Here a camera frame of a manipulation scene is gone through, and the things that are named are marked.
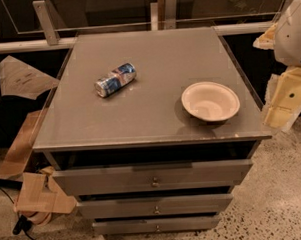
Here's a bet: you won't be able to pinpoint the grey drawer cabinet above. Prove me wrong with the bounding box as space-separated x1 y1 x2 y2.
34 27 268 224

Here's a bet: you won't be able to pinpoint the blue silver drink can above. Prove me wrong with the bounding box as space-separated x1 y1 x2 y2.
95 63 137 98

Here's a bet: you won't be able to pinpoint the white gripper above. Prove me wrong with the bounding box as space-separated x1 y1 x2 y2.
253 0 301 131

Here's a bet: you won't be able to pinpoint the long cardboard strip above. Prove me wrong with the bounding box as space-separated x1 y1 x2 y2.
0 110 47 183

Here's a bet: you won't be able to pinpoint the grey drawer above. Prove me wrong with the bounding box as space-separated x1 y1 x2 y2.
77 194 233 219
53 160 253 196
93 216 221 235

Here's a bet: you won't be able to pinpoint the white paper bowl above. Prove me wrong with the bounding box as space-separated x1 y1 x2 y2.
181 81 240 122

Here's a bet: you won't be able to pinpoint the black cable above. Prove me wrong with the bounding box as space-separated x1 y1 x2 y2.
0 173 47 240

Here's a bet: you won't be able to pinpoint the brown cardboard sheet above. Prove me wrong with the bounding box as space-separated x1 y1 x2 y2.
0 56 59 100

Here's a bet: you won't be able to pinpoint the grey top drawer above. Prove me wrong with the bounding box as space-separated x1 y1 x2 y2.
53 160 253 196

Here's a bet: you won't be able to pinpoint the grey bottom drawer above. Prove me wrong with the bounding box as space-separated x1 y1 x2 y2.
93 216 221 235

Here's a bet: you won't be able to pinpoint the metal railing frame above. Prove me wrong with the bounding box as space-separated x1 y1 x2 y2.
0 0 292 53

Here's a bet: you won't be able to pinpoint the grey middle drawer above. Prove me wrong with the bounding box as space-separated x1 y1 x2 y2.
77 194 233 219

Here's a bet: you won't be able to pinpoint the cardboard pieces on floor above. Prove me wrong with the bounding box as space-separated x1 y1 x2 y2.
14 166 77 225

